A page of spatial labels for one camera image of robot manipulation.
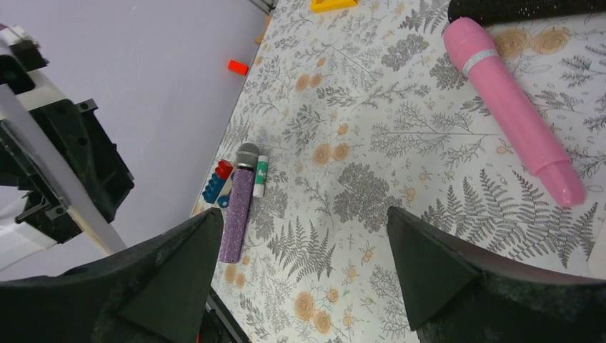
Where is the green white glue stick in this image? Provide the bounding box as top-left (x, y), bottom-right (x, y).
top-left (252, 155), bottom-right (269, 198)

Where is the black microphone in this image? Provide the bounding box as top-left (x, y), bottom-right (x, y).
top-left (447, 0), bottom-right (605, 26)

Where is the red plastic cylinder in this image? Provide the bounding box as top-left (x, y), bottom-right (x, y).
top-left (228, 59), bottom-right (249, 76)

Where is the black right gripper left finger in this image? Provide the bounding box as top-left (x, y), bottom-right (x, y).
top-left (1, 208), bottom-right (224, 342)

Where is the pink microphone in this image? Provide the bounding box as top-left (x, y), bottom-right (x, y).
top-left (443, 17), bottom-right (586, 207)

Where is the floral patterned table mat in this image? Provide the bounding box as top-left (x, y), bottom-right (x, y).
top-left (212, 1), bottom-right (605, 342)

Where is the purple glitter microphone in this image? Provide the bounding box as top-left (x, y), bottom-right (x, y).
top-left (219, 142), bottom-right (259, 264)

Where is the blue red toy car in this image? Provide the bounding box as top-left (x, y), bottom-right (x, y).
top-left (202, 159), bottom-right (235, 209)

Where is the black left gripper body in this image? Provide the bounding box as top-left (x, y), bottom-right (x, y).
top-left (1, 26), bottom-right (134, 244)

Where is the yellow triangle shape toy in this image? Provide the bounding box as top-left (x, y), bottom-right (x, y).
top-left (309, 0), bottom-right (358, 13)

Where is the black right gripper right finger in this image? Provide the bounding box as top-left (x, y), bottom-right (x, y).
top-left (387, 207), bottom-right (605, 342)

